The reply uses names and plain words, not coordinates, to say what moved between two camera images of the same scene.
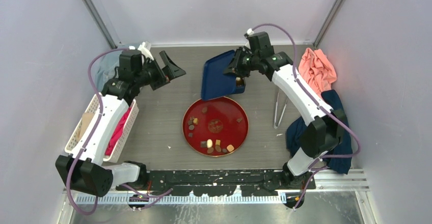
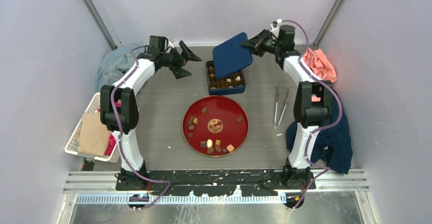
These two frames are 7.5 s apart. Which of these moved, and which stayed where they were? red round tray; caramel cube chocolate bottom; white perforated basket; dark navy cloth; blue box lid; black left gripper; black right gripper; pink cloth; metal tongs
Moved: black left gripper; black right gripper; blue box lid
Stayed: caramel cube chocolate bottom; dark navy cloth; red round tray; pink cloth; white perforated basket; metal tongs
